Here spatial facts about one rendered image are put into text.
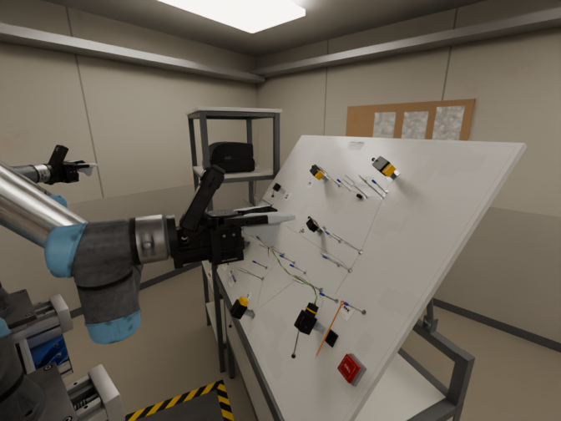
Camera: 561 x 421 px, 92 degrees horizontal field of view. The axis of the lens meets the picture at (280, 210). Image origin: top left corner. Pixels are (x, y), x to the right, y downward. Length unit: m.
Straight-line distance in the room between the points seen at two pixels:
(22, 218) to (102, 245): 0.18
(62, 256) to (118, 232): 0.07
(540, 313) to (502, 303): 0.25
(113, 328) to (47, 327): 0.79
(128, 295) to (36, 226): 0.20
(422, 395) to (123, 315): 1.08
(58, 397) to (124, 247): 0.49
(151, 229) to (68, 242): 0.10
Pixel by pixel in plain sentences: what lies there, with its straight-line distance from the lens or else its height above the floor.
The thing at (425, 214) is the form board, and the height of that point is 1.49.
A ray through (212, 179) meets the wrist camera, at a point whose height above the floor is 1.65.
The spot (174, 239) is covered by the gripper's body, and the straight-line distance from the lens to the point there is 0.44.
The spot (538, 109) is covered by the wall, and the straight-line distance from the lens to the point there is 2.84.
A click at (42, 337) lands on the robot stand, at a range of 1.31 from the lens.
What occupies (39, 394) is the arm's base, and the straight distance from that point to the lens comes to 0.85.
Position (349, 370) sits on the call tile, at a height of 1.12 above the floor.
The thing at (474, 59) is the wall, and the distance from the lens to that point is 2.92.
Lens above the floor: 1.73
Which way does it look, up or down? 17 degrees down
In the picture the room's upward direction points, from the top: straight up
